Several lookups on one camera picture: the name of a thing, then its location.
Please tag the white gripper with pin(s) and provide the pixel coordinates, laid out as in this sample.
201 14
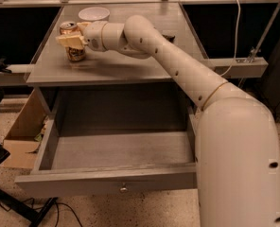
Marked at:
94 36

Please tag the open grey top drawer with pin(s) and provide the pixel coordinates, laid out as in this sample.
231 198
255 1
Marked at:
98 141

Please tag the black snack bar wrapper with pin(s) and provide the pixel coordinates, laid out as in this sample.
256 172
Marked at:
170 38

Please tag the grey cabinet with glass top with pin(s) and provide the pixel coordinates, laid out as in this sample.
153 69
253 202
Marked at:
53 68

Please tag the orange soda can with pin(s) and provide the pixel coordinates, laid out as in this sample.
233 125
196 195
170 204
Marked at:
73 54

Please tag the white ceramic bowl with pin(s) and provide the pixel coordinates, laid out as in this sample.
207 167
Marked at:
92 14

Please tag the cardboard box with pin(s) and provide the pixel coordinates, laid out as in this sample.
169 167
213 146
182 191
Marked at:
21 141

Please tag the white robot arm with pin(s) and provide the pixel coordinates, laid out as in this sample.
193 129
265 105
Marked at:
237 146

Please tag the grey metal railing frame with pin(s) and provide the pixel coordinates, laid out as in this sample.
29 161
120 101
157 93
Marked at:
228 67

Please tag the round metal drawer knob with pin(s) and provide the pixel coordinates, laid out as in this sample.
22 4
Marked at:
124 189

